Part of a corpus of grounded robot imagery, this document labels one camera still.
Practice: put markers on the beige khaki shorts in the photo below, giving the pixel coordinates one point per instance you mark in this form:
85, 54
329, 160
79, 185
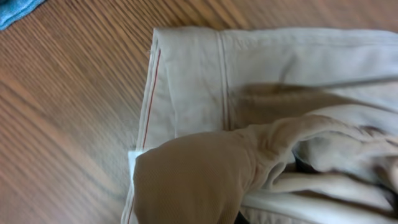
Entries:
295, 125

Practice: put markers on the light blue shirt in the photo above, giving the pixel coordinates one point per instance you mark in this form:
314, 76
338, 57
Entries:
13, 10

